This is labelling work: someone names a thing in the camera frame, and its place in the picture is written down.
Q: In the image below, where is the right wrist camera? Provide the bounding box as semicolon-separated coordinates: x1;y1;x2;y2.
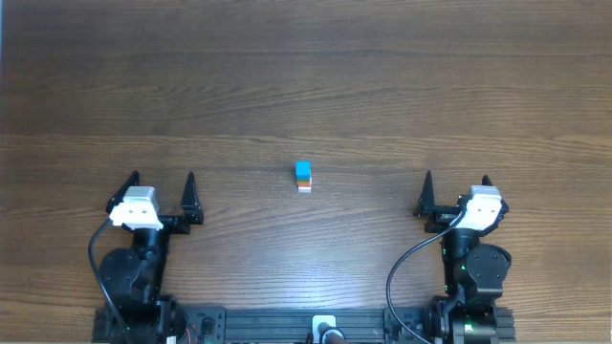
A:
459;184;504;232

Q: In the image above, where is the black cable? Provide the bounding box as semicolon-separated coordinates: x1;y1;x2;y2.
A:
384;209;468;344
87;218;133;344

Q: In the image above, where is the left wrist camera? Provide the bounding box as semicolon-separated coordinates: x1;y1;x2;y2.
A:
108;185;164;232

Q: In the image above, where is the mounting rail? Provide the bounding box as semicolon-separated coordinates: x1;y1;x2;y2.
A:
93;305;517;344

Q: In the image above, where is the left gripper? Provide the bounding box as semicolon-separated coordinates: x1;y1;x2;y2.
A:
105;170;206;236

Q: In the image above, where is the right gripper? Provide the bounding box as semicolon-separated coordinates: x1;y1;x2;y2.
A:
412;170;511;235

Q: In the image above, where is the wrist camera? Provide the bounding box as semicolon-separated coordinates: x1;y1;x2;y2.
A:
108;185;164;232
459;184;504;232

